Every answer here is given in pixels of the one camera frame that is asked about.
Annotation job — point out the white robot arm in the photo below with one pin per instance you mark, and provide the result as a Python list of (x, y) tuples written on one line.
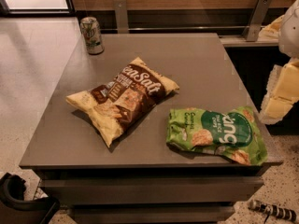
[(286, 30)]

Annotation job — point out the black curved robot base part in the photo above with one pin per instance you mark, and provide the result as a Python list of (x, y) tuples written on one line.
[(15, 210)]

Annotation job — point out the green rice chip bag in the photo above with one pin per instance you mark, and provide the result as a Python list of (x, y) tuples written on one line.
[(234, 135)]

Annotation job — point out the brown sea salt chip bag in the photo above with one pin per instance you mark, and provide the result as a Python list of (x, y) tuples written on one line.
[(116, 106)]

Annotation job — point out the grey drawer cabinet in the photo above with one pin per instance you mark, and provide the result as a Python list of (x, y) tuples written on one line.
[(139, 178)]

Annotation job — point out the green and white soda can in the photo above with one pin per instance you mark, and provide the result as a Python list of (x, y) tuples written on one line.
[(90, 29)]

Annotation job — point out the grey wall shelf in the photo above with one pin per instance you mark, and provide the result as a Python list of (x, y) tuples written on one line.
[(237, 41)]

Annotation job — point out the right metal wall bracket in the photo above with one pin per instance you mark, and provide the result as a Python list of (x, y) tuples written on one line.
[(252, 30)]

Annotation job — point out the metal wall bracket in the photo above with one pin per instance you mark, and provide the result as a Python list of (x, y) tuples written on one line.
[(121, 15), (252, 30)]

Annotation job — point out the left metal wall bracket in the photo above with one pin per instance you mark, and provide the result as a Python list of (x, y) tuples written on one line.
[(121, 15)]

